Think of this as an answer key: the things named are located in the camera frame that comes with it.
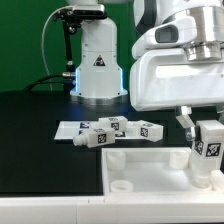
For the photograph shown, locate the white front fence bar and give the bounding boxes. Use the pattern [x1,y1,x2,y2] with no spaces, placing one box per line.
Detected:
[0,197,224,224]

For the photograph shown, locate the grey camera cable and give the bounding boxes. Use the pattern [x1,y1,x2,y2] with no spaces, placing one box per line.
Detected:
[41,6,64,92]

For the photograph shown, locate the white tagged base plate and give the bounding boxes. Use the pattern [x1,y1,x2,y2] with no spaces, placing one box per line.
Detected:
[53,121,142,141]

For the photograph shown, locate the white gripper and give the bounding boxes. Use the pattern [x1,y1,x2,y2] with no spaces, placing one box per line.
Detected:
[130,48,224,141]

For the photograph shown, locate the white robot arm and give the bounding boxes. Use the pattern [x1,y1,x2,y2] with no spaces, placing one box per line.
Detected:
[66,0,224,142]

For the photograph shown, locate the black cables on table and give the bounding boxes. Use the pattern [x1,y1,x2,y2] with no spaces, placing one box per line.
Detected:
[23,72,77,93]

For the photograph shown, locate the white square tabletop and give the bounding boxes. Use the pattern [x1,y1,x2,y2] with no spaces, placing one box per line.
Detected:
[102,147,224,194]

